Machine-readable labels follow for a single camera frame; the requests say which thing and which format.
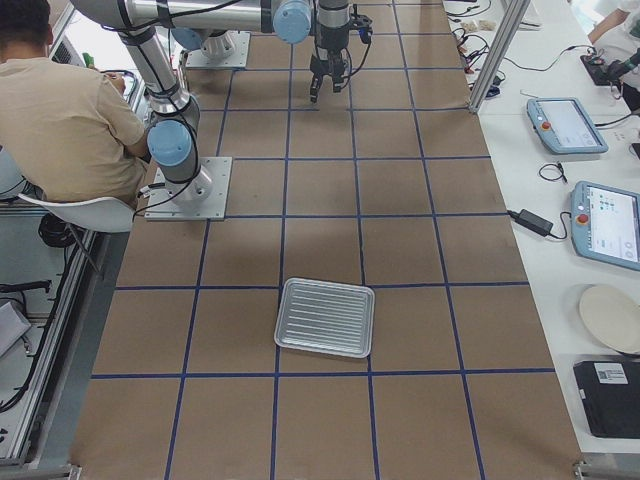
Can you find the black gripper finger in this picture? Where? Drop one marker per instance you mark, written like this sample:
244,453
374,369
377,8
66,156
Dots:
338,79
315,86

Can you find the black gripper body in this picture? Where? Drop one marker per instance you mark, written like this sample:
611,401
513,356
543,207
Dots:
329,41

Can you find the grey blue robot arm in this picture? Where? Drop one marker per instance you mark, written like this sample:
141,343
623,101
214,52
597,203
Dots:
164,38

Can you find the silver ribbed metal tray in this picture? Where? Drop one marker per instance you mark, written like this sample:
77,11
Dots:
326,317

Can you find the green plastic part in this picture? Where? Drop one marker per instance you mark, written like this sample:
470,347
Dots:
88,60

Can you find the upper blue teach pendant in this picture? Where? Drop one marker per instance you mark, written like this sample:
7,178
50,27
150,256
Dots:
564,127

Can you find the blue teach pendant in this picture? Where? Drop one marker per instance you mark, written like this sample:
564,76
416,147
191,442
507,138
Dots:
564,127
605,224

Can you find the black power adapter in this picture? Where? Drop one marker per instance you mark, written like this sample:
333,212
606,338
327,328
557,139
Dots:
531,222

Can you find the white plastic chair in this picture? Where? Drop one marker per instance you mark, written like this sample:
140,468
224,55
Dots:
104,214

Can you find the person in beige shirt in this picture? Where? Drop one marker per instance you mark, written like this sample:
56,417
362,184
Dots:
68,128

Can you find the lower blue teach pendant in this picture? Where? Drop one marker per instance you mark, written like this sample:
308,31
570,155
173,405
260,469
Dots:
605,224

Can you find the cream round plate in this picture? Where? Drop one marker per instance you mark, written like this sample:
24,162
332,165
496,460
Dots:
612,317

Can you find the black tablet device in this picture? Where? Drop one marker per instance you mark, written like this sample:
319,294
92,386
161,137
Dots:
609,391

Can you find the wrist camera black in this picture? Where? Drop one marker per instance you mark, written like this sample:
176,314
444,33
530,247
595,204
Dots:
362,24

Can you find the aluminium frame post right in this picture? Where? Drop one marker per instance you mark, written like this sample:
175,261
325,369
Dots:
503,37

